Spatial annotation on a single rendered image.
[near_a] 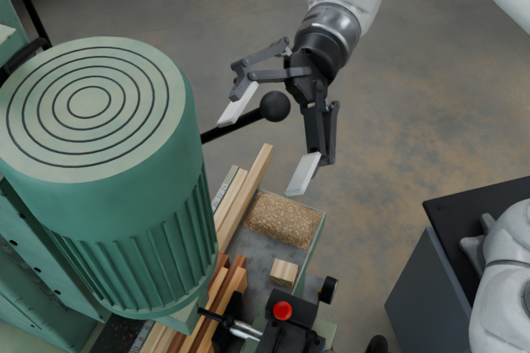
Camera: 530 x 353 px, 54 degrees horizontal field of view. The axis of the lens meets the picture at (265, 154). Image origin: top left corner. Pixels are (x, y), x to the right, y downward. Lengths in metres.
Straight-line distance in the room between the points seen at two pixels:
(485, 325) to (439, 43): 1.93
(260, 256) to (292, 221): 0.09
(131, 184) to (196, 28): 2.43
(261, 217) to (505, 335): 0.51
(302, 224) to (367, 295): 0.99
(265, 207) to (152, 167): 0.64
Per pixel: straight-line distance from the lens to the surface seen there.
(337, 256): 2.04
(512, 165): 2.46
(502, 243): 1.25
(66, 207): 0.45
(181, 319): 0.82
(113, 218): 0.46
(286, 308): 0.86
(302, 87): 0.72
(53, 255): 0.69
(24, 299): 0.87
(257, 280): 1.01
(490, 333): 1.16
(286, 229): 1.03
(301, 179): 0.69
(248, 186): 1.06
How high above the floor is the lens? 1.84
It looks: 55 degrees down
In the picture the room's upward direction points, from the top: straight up
